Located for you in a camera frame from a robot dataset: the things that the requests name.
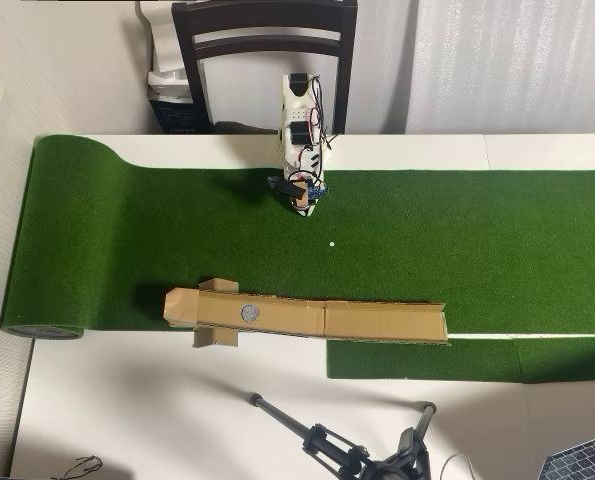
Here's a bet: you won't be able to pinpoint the dark blue printed box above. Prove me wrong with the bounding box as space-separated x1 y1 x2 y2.
148 97 213 135

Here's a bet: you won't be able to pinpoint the white plastic appliance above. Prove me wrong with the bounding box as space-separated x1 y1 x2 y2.
136 0 194 104

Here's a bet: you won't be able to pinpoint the dark wooden chair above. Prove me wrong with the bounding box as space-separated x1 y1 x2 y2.
170 0 359 136

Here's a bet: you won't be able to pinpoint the cardboard cross support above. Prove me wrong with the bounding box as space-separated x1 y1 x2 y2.
192 277 240 349

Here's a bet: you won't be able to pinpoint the blue wrist camera board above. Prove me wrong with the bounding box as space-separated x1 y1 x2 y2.
290 181 330 209

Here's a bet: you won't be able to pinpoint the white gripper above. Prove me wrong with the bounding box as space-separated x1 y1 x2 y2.
268 160 327 220

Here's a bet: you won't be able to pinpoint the black red arm wires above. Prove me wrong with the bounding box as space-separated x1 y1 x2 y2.
282 74 339 182

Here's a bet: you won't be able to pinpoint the long green putting mat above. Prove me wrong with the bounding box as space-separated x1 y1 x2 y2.
0 133 595 342

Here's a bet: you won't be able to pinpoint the black camera tripod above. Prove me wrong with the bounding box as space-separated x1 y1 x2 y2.
245 392 438 480

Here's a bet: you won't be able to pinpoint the white curtain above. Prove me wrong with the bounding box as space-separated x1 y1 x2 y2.
404 0 595 135

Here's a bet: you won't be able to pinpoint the brown cardboard ramp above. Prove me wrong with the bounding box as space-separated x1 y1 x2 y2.
162 284 451 347

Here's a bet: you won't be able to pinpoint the thin white cable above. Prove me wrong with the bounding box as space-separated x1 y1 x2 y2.
439 452 474 480

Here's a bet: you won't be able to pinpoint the silver laptop keyboard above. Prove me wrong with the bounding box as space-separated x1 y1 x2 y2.
536 431 595 480

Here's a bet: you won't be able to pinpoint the tangled black thread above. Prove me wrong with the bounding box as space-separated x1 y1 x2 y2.
64 454 102 476

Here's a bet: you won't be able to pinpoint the green turf piece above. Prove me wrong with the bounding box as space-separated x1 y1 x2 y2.
325 337 523 381

